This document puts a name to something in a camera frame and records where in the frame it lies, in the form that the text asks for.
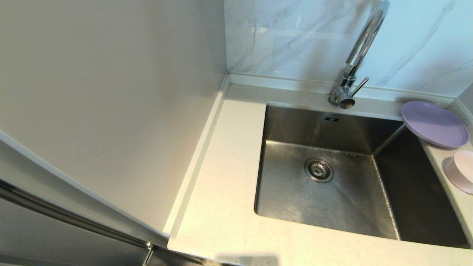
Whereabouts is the stainless steel sink basin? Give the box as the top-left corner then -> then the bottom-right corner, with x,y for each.
254,103 -> 472,249

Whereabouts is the purple plastic plate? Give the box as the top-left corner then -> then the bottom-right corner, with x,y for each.
401,101 -> 469,149

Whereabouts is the grey lower cabinet door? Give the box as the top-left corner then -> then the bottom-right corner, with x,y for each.
0,196 -> 150,266

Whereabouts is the round metal drain strainer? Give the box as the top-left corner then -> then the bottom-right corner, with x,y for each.
304,158 -> 334,184

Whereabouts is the metal door trim rail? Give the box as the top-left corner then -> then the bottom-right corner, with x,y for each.
0,179 -> 153,250

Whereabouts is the grey cabinet door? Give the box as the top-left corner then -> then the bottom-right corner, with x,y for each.
0,132 -> 170,249
0,196 -> 150,266

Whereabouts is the chrome gooseneck faucet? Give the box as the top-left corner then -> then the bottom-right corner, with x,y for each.
328,0 -> 391,110

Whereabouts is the grey upper cabinet door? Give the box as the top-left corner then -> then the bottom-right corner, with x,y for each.
0,132 -> 170,249

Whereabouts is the white tall cabinet side panel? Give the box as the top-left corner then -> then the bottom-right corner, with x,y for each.
0,0 -> 228,237

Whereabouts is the pink plastic cup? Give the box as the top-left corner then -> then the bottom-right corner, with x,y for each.
443,150 -> 473,195

